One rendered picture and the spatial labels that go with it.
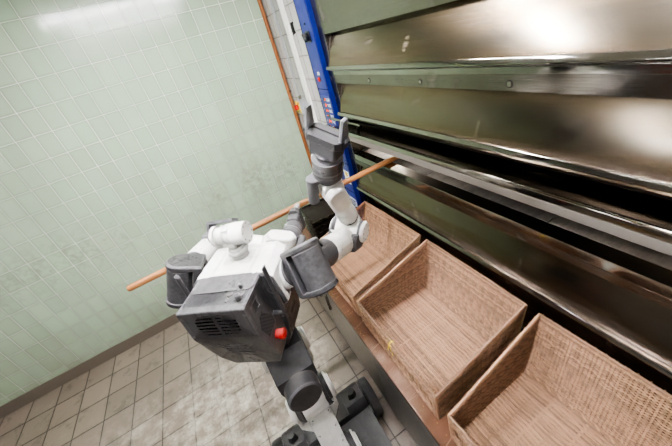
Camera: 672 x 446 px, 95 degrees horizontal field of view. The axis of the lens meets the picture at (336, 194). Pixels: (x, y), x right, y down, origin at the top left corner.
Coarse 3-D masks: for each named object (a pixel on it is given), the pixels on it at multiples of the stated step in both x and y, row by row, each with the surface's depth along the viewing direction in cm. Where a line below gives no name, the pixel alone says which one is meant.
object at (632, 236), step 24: (408, 144) 134; (432, 144) 130; (432, 168) 110; (480, 168) 101; (504, 168) 98; (528, 168) 96; (504, 192) 87; (552, 192) 81; (576, 192) 79; (600, 192) 78; (624, 192) 76; (576, 216) 71; (648, 216) 66; (648, 240) 61
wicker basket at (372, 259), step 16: (368, 208) 206; (384, 224) 194; (400, 224) 178; (368, 240) 214; (384, 240) 197; (400, 240) 182; (416, 240) 165; (352, 256) 204; (368, 256) 200; (384, 256) 196; (400, 256) 163; (336, 272) 195; (352, 272) 191; (368, 272) 187; (384, 272) 161; (336, 288) 183; (352, 288) 180; (368, 288) 160; (352, 304) 165
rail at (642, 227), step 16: (336, 128) 171; (384, 144) 133; (432, 160) 109; (480, 176) 93; (496, 176) 89; (528, 192) 80; (544, 192) 77; (576, 208) 71; (592, 208) 68; (624, 224) 63; (640, 224) 61
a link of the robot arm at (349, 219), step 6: (348, 210) 102; (354, 210) 106; (336, 216) 106; (342, 216) 103; (348, 216) 104; (354, 216) 106; (336, 222) 112; (342, 222) 107; (348, 222) 107; (354, 222) 109; (336, 228) 111; (348, 228) 109; (354, 228) 108
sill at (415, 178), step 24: (384, 168) 173; (432, 192) 143; (456, 192) 132; (504, 216) 111; (528, 216) 108; (552, 240) 97; (576, 240) 93; (600, 264) 87; (624, 264) 82; (648, 264) 81; (648, 288) 79
